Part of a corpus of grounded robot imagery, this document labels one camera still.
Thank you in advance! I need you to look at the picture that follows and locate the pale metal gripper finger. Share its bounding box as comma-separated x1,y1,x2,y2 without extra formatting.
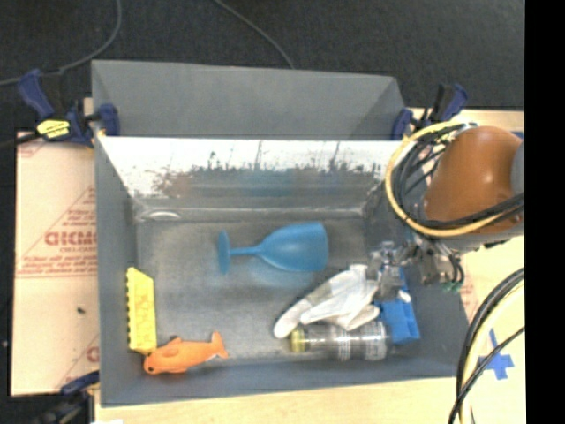
368,241,401,282
379,268,407,302

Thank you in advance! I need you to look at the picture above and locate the blue box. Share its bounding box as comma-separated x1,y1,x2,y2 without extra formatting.
373,268,422,345

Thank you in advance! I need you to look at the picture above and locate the white glove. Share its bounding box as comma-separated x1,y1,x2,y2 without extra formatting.
272,263,382,340

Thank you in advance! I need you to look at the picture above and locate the clear plastic bottle, yellow cap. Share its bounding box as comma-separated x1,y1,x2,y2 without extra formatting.
288,320,395,363

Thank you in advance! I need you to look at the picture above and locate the blue plastic goblet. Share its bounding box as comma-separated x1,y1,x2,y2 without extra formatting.
216,221,330,276

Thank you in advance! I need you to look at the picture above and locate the grey metal bin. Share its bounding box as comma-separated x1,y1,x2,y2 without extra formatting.
90,59,470,408

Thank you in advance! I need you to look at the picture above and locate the orange toy fish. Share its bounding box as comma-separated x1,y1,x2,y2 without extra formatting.
141,330,230,376

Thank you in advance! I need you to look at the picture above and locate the yellow ridged block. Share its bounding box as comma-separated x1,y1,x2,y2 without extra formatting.
124,266,159,354

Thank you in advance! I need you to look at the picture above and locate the brown cardboard board, red print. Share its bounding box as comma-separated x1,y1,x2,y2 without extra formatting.
11,130,101,398

